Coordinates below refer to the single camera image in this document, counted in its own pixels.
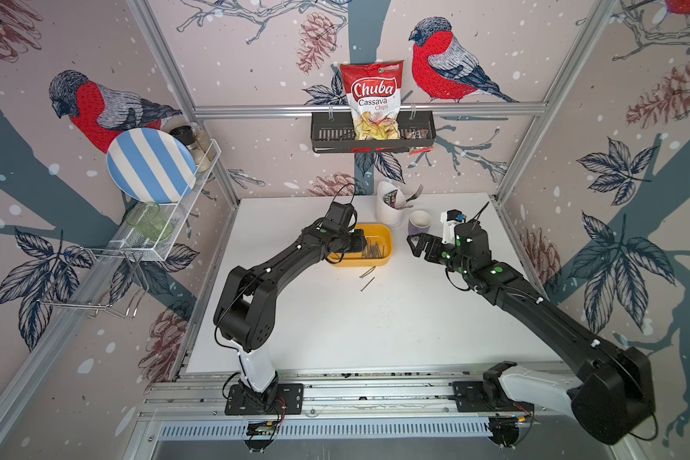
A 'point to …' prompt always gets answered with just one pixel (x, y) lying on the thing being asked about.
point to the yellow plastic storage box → (376, 232)
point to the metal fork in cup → (416, 195)
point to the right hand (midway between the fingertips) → (417, 238)
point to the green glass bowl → (149, 218)
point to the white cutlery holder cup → (386, 216)
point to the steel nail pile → (365, 273)
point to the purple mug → (420, 221)
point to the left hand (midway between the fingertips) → (370, 236)
